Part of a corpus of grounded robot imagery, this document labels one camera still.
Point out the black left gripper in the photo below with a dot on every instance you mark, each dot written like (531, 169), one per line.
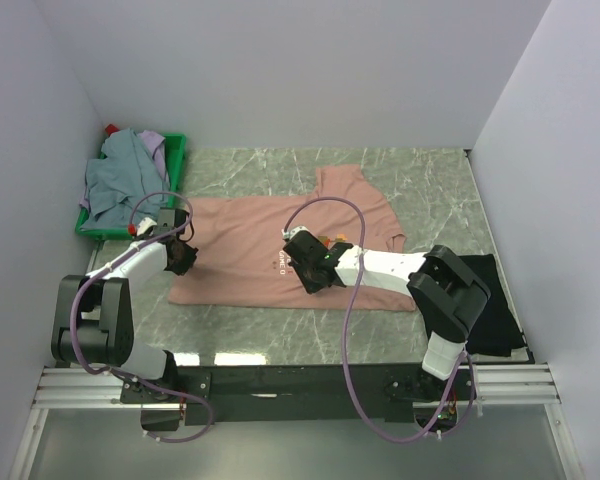
(189, 258)

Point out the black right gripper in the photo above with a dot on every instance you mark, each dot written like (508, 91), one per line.
(311, 288)

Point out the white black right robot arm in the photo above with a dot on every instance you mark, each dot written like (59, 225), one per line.
(448, 294)

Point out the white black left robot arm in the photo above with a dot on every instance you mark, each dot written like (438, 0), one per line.
(93, 323)

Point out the grey-blue t-shirt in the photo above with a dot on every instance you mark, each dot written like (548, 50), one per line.
(147, 206)

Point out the green plastic bin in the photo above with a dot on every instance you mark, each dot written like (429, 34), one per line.
(175, 152)

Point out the black base beam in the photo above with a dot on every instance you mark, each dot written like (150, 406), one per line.
(393, 392)

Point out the red garment in bin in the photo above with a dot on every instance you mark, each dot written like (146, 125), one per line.
(111, 129)

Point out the black folded t-shirt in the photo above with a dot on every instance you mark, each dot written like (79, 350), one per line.
(496, 332)

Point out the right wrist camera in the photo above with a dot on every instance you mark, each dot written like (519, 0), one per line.
(287, 235)

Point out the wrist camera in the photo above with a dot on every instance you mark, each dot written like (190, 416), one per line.
(287, 235)
(143, 228)

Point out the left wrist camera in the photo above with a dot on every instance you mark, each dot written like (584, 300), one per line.
(143, 228)

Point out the aluminium frame rail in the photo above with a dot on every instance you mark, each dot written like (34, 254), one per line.
(496, 385)

